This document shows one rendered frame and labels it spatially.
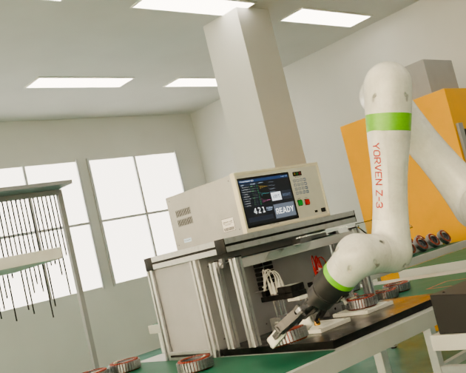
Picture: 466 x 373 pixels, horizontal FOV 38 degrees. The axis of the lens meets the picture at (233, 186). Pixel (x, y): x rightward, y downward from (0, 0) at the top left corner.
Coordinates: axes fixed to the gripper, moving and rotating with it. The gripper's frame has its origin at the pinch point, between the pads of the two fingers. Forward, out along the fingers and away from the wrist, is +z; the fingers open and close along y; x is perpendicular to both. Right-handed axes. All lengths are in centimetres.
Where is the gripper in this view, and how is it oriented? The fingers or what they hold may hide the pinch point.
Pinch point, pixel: (288, 334)
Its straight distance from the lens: 191.4
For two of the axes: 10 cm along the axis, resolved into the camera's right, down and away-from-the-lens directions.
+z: -4.4, 6.9, 5.8
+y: 7.2, -1.1, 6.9
